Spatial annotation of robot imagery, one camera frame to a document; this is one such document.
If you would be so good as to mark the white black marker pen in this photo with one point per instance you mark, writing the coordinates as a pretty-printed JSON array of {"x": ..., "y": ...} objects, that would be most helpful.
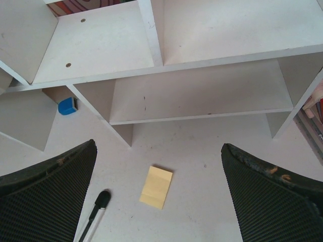
[{"x": 95, "y": 217}]

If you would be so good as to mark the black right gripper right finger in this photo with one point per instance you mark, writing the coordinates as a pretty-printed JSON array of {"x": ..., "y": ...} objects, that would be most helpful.
[{"x": 270, "y": 202}]

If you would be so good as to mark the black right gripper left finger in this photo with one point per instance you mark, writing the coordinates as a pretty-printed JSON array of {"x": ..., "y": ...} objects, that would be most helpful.
[{"x": 43, "y": 202}]

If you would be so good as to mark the small blue box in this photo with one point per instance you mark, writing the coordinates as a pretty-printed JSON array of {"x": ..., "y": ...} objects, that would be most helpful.
[{"x": 67, "y": 106}]

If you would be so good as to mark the white bookshelf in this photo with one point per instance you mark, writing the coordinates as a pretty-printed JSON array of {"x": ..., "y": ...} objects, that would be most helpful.
[{"x": 151, "y": 61}]

